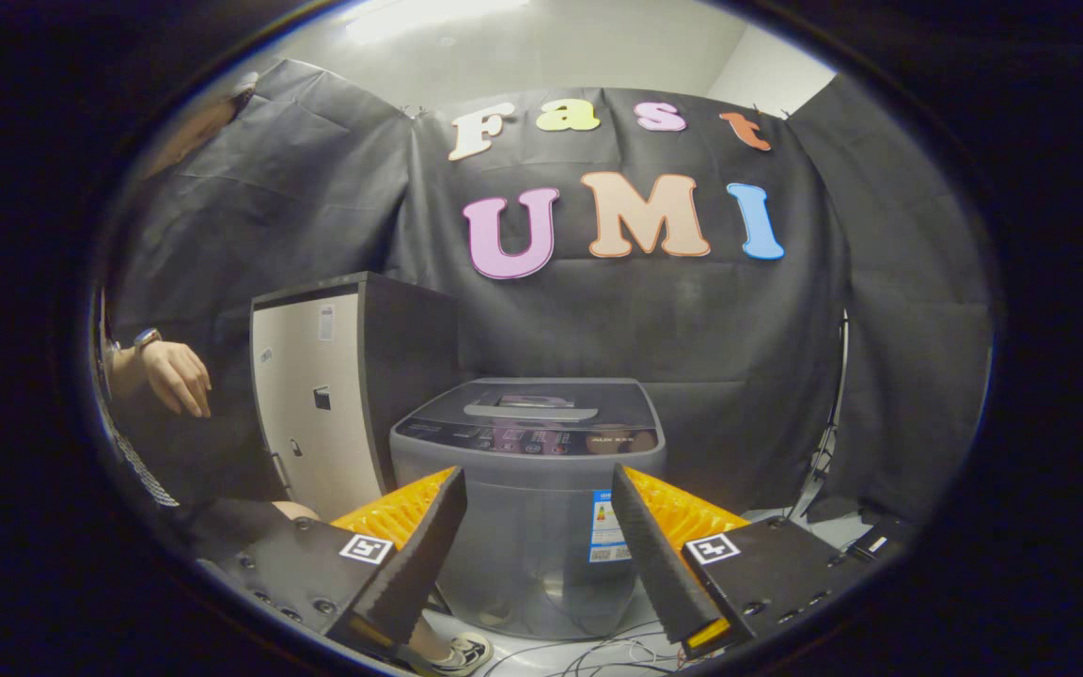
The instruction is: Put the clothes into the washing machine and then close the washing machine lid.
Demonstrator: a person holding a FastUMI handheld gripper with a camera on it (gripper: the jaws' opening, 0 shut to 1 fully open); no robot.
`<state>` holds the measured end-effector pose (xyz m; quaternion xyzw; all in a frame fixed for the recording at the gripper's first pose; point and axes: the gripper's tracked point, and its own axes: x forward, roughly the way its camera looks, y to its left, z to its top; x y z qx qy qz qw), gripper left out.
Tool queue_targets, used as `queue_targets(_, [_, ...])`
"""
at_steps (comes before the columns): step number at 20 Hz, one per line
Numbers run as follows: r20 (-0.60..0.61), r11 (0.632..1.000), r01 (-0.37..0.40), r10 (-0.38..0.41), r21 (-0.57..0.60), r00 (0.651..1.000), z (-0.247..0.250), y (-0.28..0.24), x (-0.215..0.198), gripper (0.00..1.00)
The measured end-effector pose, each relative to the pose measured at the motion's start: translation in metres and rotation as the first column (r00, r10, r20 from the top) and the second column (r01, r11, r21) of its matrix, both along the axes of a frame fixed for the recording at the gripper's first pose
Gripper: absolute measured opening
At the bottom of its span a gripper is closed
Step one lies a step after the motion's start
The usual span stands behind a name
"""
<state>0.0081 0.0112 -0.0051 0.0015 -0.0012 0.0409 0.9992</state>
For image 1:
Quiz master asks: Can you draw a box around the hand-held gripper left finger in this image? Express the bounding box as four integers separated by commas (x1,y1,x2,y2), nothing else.
196,465,469,664

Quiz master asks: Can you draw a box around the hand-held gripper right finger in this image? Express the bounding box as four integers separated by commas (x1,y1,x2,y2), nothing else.
610,464,886,659

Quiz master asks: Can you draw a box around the grey washing machine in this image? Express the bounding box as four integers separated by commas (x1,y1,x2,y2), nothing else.
389,378,669,642

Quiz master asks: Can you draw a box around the dark washing machine lid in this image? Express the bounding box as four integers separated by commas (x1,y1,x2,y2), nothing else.
407,378,660,433

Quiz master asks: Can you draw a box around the person's white sneaker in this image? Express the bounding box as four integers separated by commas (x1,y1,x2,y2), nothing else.
429,632,495,676

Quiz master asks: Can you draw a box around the dark cabinet with beige door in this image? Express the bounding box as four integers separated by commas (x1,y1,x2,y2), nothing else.
250,272,458,523

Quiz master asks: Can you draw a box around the black backdrop cloth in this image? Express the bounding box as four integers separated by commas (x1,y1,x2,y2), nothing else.
104,58,994,523

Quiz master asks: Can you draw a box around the black box with white label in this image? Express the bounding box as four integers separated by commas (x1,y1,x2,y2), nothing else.
844,515,916,567

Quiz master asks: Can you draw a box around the tangle of floor cables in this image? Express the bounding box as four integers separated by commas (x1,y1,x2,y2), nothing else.
490,616,693,677

